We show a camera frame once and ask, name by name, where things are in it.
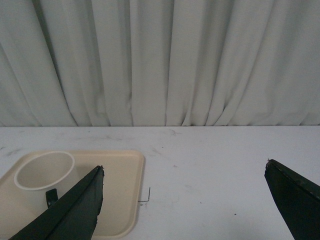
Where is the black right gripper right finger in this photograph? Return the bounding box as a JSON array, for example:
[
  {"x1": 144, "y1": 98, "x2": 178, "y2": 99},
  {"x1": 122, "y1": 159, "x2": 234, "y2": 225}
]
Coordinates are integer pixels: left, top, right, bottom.
[{"x1": 264, "y1": 159, "x2": 320, "y2": 240}]

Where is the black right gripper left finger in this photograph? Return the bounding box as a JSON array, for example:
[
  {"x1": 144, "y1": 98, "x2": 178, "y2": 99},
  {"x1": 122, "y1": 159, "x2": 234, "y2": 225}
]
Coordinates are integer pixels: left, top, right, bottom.
[{"x1": 11, "y1": 165, "x2": 105, "y2": 240}]

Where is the cream smiley mug black handle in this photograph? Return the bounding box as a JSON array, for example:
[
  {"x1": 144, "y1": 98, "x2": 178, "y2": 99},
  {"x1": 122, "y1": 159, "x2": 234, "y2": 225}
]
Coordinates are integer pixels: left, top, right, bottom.
[{"x1": 14, "y1": 151, "x2": 80, "y2": 216}]

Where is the beige rectangular plastic tray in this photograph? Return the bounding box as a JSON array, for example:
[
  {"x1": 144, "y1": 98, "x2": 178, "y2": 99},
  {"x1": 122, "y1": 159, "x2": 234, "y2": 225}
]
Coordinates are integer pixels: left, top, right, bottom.
[{"x1": 0, "y1": 150, "x2": 145, "y2": 240}]

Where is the grey-white pleated curtain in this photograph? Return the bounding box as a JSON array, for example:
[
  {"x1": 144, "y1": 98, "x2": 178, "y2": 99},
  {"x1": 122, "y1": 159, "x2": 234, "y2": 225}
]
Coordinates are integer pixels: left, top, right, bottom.
[{"x1": 0, "y1": 0, "x2": 320, "y2": 127}]

